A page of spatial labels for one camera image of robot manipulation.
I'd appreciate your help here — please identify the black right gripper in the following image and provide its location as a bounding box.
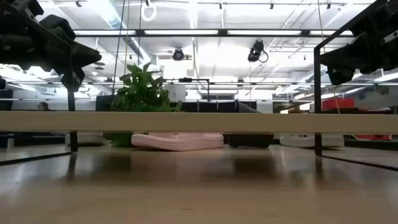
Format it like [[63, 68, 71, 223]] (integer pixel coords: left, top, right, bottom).
[[320, 9, 398, 86]]

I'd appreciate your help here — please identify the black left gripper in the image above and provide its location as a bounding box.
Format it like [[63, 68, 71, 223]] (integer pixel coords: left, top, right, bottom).
[[0, 18, 103, 93]]

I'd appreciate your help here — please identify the pink slide sandal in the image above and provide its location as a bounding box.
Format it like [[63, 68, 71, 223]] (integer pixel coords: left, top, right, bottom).
[[131, 132, 225, 152]]

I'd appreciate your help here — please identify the red crate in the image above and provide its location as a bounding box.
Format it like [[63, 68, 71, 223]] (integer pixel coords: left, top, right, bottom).
[[321, 97, 356, 111]]

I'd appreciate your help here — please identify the green artificial plant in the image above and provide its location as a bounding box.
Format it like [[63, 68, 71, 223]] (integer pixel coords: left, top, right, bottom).
[[109, 61, 185, 147]]

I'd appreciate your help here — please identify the red low bin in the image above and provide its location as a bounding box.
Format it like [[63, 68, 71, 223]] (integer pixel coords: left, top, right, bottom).
[[353, 134, 393, 141]]

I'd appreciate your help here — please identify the white box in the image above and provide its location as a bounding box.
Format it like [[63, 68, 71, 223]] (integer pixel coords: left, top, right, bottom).
[[164, 84, 187, 102]]

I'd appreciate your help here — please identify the black plant pot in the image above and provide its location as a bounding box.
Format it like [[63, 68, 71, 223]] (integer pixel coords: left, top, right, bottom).
[[228, 133, 275, 149]]

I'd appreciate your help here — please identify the black low partition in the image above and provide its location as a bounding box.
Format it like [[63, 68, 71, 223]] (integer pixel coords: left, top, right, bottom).
[[95, 95, 257, 113]]

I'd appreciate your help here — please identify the pale hanging cable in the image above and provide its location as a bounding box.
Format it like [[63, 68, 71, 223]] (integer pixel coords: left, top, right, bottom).
[[317, 0, 342, 114]]

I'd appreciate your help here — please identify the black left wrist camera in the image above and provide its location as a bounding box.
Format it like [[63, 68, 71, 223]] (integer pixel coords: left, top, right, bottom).
[[39, 14, 77, 43]]

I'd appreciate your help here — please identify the black ceiling-hung camera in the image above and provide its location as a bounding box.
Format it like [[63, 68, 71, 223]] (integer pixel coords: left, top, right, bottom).
[[247, 39, 269, 63], [172, 47, 185, 62]]

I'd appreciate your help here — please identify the white hanging ring cable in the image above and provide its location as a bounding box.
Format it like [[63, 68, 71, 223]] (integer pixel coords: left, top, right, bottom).
[[141, 2, 158, 22]]

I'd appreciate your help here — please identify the black ceiling light rail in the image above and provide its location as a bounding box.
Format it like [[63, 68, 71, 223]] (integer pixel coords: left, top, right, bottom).
[[73, 29, 355, 39]]

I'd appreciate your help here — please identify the black distant rig frame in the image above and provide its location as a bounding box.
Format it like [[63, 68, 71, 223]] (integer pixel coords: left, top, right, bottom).
[[164, 77, 315, 104]]

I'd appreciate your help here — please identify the black wire shoe rack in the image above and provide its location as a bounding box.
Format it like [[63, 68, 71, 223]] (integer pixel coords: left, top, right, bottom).
[[0, 0, 398, 171]]

